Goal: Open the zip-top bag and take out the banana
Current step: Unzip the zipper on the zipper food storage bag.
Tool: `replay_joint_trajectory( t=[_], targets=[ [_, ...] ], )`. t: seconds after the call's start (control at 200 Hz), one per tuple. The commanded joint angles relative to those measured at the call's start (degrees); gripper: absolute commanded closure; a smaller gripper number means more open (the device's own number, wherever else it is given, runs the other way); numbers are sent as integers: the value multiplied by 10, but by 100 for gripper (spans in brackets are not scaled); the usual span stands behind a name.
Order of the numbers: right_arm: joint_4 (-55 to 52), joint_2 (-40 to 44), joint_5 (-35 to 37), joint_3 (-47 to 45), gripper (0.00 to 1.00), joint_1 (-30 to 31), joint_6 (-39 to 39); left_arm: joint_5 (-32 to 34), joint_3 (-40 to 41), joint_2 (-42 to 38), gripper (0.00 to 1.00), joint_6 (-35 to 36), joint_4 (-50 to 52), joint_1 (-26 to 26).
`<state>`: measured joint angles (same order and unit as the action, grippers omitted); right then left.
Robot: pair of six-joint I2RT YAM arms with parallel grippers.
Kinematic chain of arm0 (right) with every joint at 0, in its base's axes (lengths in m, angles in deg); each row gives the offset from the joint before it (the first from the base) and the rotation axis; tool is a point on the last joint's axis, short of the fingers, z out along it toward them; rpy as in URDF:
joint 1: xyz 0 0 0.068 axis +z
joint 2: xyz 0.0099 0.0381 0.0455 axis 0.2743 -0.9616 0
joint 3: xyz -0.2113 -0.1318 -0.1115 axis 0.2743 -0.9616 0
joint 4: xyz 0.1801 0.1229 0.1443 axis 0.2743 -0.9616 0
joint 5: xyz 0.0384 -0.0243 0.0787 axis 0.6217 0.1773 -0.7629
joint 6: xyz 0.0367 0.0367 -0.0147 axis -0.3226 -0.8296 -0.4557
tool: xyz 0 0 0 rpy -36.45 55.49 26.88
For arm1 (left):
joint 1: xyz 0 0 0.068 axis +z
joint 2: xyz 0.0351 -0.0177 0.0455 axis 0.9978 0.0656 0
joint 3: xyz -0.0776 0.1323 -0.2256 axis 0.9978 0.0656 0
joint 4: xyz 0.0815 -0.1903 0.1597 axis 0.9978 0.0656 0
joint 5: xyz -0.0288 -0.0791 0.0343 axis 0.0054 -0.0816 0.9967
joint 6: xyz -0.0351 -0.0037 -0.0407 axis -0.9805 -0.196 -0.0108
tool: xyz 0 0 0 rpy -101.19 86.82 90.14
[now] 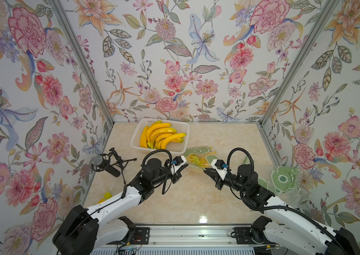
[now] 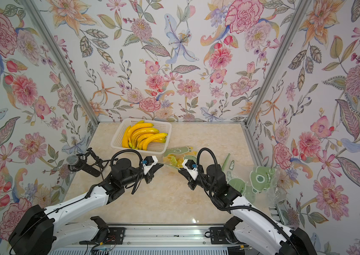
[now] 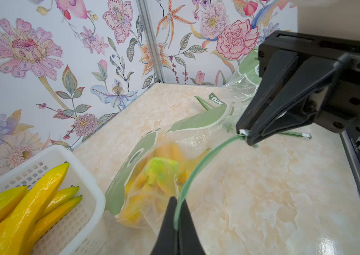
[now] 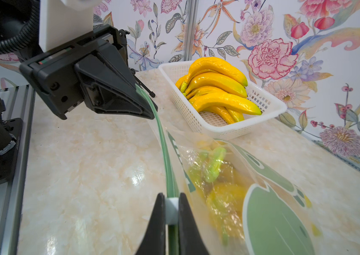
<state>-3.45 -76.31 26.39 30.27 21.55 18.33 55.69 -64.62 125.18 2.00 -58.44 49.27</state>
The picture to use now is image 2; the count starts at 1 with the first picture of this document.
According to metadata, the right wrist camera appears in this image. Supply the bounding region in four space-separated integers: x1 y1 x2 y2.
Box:
180 159 199 181

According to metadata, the white plastic basket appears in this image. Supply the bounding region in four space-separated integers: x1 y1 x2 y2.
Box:
110 119 172 155

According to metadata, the single yellow banana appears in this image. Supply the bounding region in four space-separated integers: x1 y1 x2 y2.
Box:
127 123 154 141
121 126 131 148
140 133 168 150

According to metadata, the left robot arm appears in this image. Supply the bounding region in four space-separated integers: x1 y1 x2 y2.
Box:
9 156 163 255

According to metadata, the black microphone on tripod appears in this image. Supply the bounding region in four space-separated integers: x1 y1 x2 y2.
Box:
66 147 110 179

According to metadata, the aluminium front rail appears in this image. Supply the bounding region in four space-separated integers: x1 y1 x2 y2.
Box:
28 224 302 248

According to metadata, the yellow banana bunch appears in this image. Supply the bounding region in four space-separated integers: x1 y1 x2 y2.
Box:
129 121 163 150

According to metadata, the zip-top bag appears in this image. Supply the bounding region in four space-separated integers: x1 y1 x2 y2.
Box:
221 154 256 204
163 146 198 169
247 166 286 207

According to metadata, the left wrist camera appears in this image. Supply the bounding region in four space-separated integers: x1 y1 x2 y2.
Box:
142 156 158 175

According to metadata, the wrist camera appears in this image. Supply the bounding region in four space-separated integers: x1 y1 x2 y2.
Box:
180 159 199 181
142 156 158 175

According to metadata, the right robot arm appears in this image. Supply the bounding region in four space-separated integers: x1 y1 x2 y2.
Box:
179 163 317 255

